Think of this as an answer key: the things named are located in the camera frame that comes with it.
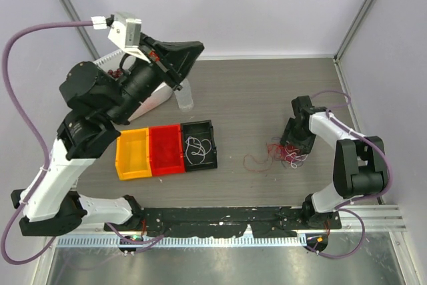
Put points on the red plastic bin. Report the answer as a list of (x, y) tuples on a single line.
[(166, 150)]

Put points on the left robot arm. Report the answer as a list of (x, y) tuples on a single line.
[(98, 103)]

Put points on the black plastic bin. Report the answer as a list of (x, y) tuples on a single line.
[(199, 147)]

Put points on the red grape bunch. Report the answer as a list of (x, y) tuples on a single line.
[(115, 73)]

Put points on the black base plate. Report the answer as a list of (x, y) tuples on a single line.
[(228, 222)]

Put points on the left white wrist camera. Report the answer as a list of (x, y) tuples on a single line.
[(124, 32)]

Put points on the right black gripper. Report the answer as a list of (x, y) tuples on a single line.
[(305, 145)]

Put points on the white plastic basket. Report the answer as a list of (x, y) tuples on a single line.
[(161, 94)]

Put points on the yellow plastic bin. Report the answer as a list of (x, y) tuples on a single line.
[(132, 159)]

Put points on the clear water bottle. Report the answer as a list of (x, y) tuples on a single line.
[(184, 97)]

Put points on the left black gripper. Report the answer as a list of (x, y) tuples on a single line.
[(174, 59)]

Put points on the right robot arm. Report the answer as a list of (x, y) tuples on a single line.
[(359, 171)]

